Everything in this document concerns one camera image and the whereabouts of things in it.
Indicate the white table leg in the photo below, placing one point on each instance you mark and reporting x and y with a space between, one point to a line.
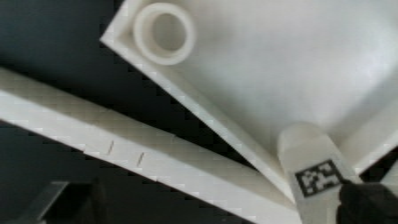
317 170

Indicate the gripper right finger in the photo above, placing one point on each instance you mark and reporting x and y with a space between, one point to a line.
369 203

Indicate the white front barrier wall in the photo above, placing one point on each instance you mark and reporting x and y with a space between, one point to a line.
143 149

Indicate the white square table top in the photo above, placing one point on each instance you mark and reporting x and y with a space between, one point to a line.
269 62

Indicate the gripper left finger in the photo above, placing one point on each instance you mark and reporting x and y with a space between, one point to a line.
68 204

